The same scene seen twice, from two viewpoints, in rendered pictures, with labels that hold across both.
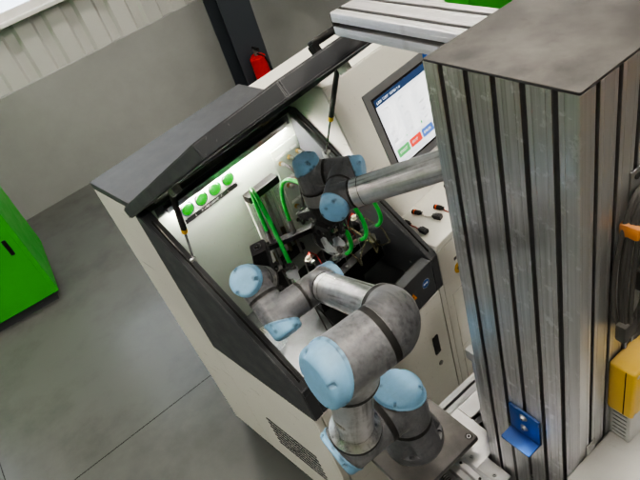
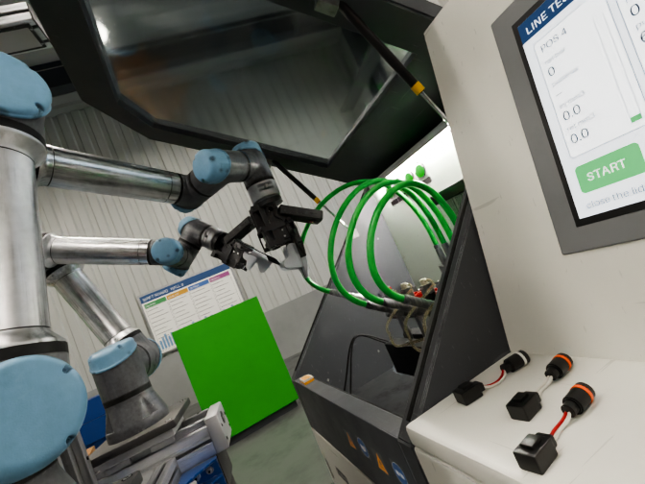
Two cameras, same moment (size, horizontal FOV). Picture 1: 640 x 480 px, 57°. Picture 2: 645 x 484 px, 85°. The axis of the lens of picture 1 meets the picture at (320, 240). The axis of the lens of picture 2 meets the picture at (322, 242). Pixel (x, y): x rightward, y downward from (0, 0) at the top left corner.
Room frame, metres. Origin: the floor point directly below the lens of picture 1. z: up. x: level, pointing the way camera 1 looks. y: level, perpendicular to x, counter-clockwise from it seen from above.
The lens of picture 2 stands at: (1.64, -0.87, 1.21)
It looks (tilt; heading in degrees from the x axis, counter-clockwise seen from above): 5 degrees up; 101
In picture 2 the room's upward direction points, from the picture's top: 24 degrees counter-clockwise
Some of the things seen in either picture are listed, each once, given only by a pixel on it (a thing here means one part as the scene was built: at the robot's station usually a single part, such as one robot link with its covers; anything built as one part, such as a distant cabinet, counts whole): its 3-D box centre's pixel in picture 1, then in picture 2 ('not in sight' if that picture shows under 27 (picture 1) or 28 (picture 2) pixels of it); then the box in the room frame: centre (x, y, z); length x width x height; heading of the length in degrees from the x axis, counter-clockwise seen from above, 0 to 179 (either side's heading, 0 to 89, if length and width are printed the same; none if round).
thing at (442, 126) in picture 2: (229, 164); (413, 153); (1.80, 0.20, 1.43); 0.54 x 0.03 x 0.02; 123
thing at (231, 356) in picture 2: not in sight; (234, 366); (-0.64, 2.99, 0.65); 0.95 x 0.86 x 1.30; 33
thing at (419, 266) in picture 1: (374, 330); (348, 427); (1.38, -0.07, 0.87); 0.62 x 0.04 x 0.16; 123
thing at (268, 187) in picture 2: (317, 195); (265, 193); (1.40, -0.04, 1.45); 0.08 x 0.08 x 0.05
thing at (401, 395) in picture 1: (399, 402); (119, 367); (0.84, -0.05, 1.20); 0.13 x 0.12 x 0.14; 112
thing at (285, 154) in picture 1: (297, 178); not in sight; (1.93, 0.00, 1.20); 0.13 x 0.03 x 0.31; 123
